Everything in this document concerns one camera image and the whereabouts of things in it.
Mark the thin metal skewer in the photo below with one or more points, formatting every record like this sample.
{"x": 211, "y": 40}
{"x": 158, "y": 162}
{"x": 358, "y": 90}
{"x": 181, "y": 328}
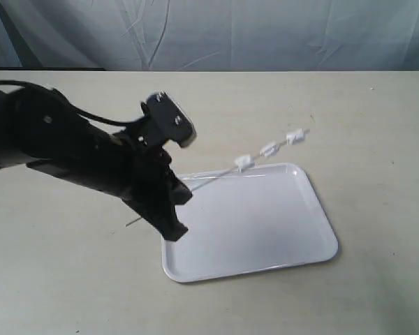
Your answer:
{"x": 233, "y": 170}

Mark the white marshmallow piece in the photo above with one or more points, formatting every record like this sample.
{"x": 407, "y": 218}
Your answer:
{"x": 295, "y": 136}
{"x": 270, "y": 149}
{"x": 244, "y": 162}

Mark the white plastic tray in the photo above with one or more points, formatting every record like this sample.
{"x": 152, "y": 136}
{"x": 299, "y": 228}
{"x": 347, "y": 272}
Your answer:
{"x": 268, "y": 218}

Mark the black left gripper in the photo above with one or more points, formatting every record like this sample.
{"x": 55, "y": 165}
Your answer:
{"x": 155, "y": 190}

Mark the white backdrop cloth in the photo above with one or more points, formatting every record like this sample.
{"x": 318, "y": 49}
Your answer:
{"x": 210, "y": 35}

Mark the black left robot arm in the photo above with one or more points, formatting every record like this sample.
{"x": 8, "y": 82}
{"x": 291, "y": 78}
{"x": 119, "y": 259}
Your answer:
{"x": 41, "y": 129}

